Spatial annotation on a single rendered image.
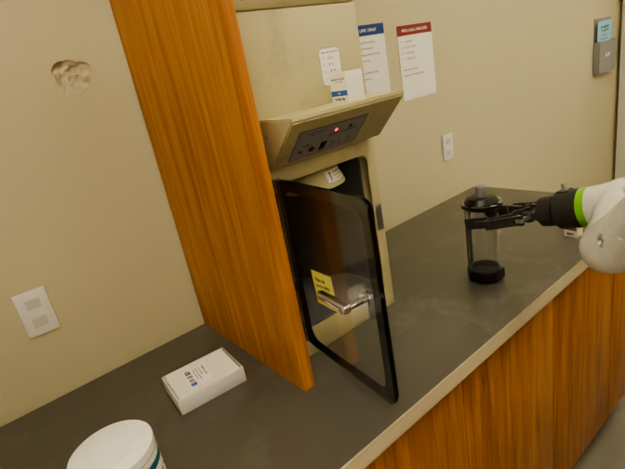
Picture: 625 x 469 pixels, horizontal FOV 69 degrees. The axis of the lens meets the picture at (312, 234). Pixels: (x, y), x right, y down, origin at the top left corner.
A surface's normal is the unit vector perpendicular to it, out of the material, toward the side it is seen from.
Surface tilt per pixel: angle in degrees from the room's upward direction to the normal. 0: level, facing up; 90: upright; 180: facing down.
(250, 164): 90
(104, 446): 0
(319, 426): 0
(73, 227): 90
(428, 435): 90
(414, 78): 90
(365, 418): 0
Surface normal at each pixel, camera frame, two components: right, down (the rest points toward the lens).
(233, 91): -0.76, 0.34
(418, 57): 0.62, 0.15
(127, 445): -0.18, -0.93
